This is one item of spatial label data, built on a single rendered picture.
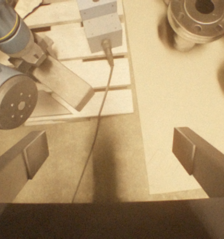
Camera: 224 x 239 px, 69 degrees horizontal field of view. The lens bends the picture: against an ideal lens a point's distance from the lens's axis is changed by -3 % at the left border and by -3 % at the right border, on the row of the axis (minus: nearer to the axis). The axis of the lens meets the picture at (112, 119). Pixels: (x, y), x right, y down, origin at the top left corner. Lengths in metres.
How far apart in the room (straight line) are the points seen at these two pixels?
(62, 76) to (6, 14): 0.28
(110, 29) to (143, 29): 0.34
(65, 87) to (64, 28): 0.35
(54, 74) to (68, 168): 0.44
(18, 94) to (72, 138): 0.57
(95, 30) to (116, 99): 0.27
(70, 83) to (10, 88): 0.38
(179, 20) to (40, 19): 0.62
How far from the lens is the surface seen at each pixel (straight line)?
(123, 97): 0.70
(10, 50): 0.56
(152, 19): 1.05
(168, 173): 0.85
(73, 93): 0.64
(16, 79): 0.31
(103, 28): 0.71
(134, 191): 0.85
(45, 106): 0.74
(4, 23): 0.50
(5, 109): 0.31
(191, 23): 0.77
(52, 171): 0.89
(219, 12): 0.83
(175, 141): 0.17
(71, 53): 0.81
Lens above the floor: 0.82
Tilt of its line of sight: 82 degrees down
